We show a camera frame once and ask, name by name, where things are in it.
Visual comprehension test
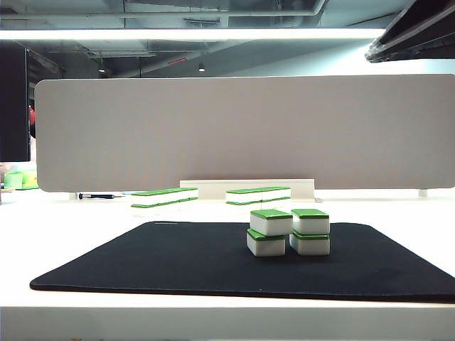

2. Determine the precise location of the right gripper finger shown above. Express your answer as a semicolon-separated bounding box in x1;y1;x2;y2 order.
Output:
365;31;455;64
377;0;455;45

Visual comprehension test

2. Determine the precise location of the grey fabric divider panel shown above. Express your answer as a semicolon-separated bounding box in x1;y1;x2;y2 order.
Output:
34;73;455;194

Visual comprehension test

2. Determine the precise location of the long ceiling light strip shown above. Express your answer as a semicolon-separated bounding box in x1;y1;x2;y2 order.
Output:
0;28;387;41

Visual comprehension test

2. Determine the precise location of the black rectangular desk mat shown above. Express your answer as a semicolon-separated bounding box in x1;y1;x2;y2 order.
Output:
29;221;455;305

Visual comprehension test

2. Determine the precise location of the black pen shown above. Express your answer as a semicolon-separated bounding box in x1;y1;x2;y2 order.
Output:
78;192;126;199

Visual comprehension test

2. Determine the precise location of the person in red clothing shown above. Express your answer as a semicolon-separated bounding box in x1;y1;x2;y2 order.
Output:
28;106;38;139

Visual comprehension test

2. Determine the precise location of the black monitor panel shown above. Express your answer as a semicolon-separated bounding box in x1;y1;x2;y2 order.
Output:
0;40;31;163

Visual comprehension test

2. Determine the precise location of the green bag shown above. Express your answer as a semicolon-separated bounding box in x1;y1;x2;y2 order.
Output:
21;170;38;189

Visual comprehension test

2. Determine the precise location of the green and white box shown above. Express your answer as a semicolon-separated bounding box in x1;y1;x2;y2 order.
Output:
4;170;23;189

